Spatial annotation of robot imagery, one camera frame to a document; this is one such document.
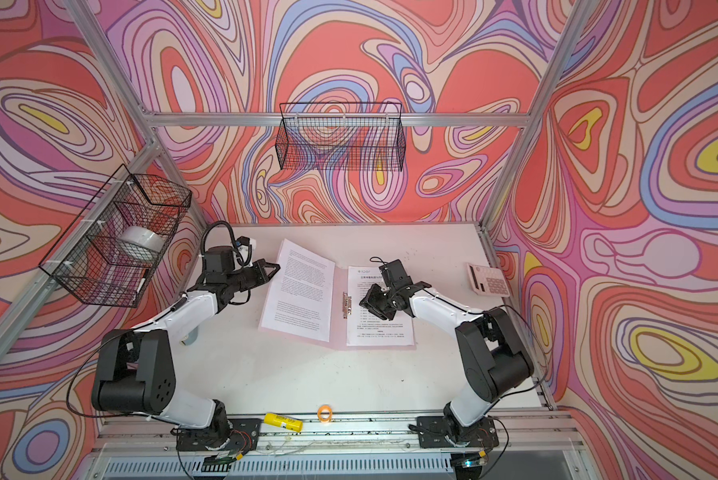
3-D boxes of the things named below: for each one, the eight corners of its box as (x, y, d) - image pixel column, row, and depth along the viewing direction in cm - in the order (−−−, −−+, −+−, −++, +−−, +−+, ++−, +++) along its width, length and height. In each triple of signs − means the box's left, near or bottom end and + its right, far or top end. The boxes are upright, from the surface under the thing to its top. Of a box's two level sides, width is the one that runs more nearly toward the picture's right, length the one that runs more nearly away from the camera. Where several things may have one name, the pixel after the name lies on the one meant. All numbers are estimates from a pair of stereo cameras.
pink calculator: (474, 297, 100) (477, 292, 98) (466, 268, 108) (468, 263, 105) (506, 297, 100) (509, 292, 98) (495, 268, 108) (499, 263, 105)
